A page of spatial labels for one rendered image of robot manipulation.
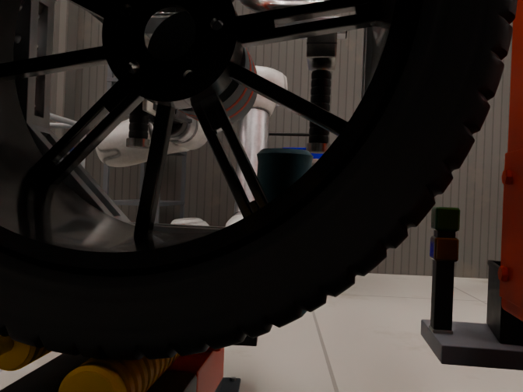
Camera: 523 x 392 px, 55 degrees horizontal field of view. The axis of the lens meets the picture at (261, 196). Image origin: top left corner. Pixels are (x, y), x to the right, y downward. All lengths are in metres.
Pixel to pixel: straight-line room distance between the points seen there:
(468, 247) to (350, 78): 1.87
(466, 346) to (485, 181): 4.19
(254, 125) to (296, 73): 3.09
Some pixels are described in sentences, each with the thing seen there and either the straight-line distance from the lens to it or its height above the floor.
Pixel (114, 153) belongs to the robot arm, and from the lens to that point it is 1.31.
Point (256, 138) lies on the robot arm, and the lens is 1.69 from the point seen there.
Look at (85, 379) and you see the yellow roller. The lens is 0.46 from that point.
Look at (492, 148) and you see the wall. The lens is 5.04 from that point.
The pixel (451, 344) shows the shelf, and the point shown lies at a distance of 0.86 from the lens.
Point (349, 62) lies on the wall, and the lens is 4.84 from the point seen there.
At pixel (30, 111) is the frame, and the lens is 0.79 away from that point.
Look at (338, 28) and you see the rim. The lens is 0.63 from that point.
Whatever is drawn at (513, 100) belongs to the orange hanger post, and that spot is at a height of 0.81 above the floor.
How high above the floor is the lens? 0.67
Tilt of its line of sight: level
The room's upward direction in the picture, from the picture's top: 2 degrees clockwise
